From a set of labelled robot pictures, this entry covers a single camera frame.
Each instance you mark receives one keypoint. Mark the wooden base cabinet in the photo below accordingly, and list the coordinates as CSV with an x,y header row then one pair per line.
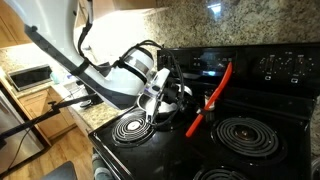
x,y
39,104

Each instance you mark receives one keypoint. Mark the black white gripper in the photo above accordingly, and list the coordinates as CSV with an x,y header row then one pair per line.
x,y
173,97

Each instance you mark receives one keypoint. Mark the dark chair seat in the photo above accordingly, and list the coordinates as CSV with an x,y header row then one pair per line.
x,y
65,171

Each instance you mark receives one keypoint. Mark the hanging kitchen towel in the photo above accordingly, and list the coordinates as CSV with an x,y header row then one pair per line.
x,y
100,170

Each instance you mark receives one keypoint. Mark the red silicone spatula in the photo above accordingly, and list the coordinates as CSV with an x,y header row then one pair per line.
x,y
213,98

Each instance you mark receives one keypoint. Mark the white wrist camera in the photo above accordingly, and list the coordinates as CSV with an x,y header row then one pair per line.
x,y
154,91

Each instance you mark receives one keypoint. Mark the black coffee maker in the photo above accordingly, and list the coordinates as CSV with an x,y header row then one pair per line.
x,y
94,98

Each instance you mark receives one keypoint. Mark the silver toaster oven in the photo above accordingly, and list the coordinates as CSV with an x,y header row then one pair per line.
x,y
30,77

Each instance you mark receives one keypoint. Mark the small spice jar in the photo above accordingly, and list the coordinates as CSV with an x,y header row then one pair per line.
x,y
207,95

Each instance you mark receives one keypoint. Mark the wooden upper cabinet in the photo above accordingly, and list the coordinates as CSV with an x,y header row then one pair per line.
x,y
11,27

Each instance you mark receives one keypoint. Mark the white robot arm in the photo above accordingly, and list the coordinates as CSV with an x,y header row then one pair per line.
x,y
50,25

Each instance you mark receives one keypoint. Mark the black electric stove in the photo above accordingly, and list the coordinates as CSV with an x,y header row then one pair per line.
x,y
259,129

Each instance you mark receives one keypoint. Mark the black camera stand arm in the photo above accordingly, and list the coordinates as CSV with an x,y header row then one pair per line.
x,y
54,110

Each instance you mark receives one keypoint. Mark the stainless steel pan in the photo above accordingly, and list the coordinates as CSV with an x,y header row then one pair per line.
x,y
143,100

